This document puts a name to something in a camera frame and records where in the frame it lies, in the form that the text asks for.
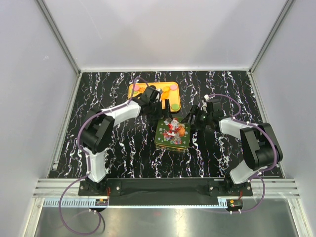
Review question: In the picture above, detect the green round cookie right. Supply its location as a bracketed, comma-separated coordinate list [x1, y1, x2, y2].
[171, 104, 179, 111]

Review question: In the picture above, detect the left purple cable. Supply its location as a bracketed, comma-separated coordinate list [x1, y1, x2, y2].
[59, 77, 151, 235]

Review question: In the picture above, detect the aluminium frame rail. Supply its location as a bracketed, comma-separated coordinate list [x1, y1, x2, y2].
[43, 197, 231, 209]

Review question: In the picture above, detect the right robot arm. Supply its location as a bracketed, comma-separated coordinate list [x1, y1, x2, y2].
[182, 99, 283, 196]

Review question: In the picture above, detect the pink round cookie right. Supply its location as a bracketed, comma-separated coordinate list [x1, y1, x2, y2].
[170, 84, 177, 90]

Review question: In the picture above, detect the left electronics board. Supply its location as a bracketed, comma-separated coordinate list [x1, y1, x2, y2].
[95, 198, 109, 206]

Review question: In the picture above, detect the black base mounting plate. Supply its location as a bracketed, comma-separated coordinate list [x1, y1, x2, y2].
[78, 178, 253, 198]

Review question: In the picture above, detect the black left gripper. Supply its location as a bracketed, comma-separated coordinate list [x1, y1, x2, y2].
[147, 100, 172, 123]

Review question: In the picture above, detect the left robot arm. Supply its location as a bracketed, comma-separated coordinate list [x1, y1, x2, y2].
[77, 86, 171, 196]

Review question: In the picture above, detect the electronics board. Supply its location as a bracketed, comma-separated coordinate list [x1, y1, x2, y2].
[95, 198, 109, 206]
[228, 199, 243, 209]

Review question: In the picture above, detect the right electronics board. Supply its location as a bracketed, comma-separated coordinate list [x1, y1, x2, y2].
[228, 199, 243, 209]

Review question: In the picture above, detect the gold tin lid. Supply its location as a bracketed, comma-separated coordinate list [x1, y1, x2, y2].
[154, 117, 191, 152]

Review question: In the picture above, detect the fish shaped cookie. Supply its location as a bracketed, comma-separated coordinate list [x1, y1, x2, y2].
[161, 91, 169, 100]
[162, 86, 170, 92]

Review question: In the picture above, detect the upper fish shaped cookie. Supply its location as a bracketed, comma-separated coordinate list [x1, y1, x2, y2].
[162, 86, 170, 92]

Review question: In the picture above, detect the yellow plastic tray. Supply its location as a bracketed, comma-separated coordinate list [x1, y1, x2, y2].
[128, 81, 181, 113]

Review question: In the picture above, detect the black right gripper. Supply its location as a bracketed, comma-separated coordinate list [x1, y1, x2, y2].
[181, 105, 212, 132]

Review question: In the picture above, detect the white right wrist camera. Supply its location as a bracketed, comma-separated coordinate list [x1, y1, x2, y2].
[201, 94, 210, 113]

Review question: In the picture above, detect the lower fish shaped cookie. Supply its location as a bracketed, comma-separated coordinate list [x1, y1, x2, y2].
[161, 91, 169, 100]

